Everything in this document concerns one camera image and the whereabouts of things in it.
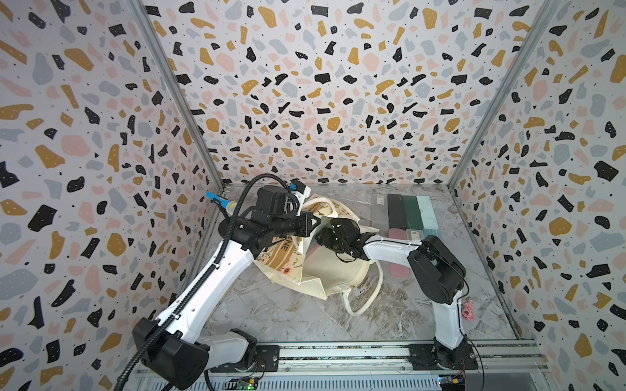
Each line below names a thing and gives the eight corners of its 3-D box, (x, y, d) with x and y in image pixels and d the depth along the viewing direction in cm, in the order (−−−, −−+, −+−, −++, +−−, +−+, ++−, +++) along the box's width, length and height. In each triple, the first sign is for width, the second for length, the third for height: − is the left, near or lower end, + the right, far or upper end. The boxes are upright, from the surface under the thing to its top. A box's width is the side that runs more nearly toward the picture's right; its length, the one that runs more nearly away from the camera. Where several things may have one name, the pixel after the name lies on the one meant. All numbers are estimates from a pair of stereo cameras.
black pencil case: (389, 228, 109) (390, 223, 106) (387, 198, 121) (388, 193, 118) (403, 229, 109) (405, 225, 106) (400, 199, 120) (402, 194, 118)
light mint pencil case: (423, 229, 109) (425, 225, 107) (416, 199, 120) (418, 195, 118) (436, 229, 109) (438, 226, 106) (428, 200, 120) (430, 196, 118)
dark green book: (406, 229, 108) (408, 225, 106) (399, 199, 120) (400, 195, 118) (423, 229, 109) (425, 225, 106) (414, 200, 120) (415, 195, 118)
